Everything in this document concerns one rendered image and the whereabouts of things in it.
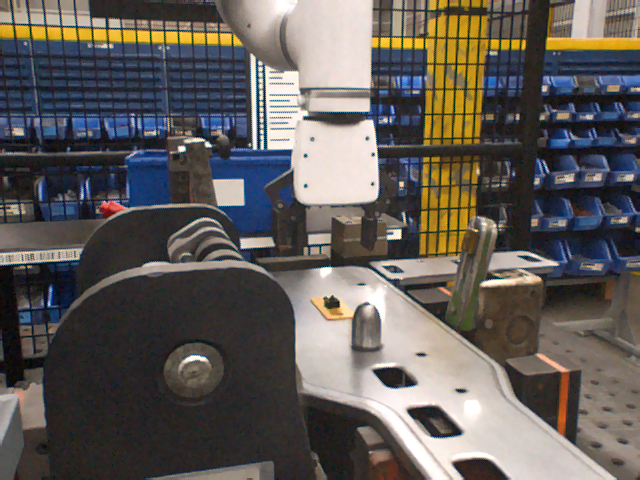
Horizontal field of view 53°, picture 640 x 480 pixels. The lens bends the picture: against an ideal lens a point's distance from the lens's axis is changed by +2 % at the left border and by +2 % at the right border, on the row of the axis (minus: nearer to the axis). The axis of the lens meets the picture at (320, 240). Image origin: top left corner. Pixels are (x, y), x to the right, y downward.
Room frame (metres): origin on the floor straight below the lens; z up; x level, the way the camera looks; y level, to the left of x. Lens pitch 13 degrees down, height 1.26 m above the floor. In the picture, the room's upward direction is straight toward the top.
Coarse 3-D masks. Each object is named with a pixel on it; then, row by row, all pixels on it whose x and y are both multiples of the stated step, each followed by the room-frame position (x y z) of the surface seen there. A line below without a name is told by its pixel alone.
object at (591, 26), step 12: (576, 0) 5.06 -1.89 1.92; (588, 0) 4.93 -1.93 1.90; (600, 0) 4.95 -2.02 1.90; (576, 12) 5.04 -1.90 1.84; (588, 12) 4.93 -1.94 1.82; (600, 12) 4.95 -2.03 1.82; (576, 24) 5.03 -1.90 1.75; (588, 24) 4.93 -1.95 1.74; (600, 24) 4.96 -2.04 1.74; (576, 36) 5.02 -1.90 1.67; (588, 36) 4.93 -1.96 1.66; (600, 36) 4.96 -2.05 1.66
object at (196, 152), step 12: (192, 144) 0.70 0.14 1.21; (204, 144) 0.71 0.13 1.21; (228, 144) 0.72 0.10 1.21; (180, 156) 0.71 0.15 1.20; (192, 156) 0.70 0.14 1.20; (204, 156) 0.71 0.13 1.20; (228, 156) 0.72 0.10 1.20; (192, 168) 0.70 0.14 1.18; (204, 168) 0.71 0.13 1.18; (192, 180) 0.71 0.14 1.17; (204, 180) 0.71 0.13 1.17; (204, 192) 0.71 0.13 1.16; (216, 204) 0.71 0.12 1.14
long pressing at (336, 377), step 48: (288, 288) 0.85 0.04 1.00; (336, 288) 0.85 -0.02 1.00; (384, 288) 0.85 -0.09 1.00; (336, 336) 0.67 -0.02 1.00; (384, 336) 0.67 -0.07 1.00; (432, 336) 0.67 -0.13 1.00; (336, 384) 0.55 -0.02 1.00; (432, 384) 0.55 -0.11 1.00; (480, 384) 0.55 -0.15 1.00; (384, 432) 0.47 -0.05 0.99; (480, 432) 0.47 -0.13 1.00; (528, 432) 0.47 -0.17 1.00
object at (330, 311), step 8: (328, 296) 0.81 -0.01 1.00; (336, 296) 0.81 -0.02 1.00; (320, 304) 0.77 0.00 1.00; (328, 304) 0.76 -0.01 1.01; (336, 304) 0.76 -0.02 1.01; (344, 304) 0.77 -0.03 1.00; (320, 312) 0.75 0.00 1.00; (328, 312) 0.74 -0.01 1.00; (336, 312) 0.74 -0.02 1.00; (344, 312) 0.74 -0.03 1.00; (352, 312) 0.74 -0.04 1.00
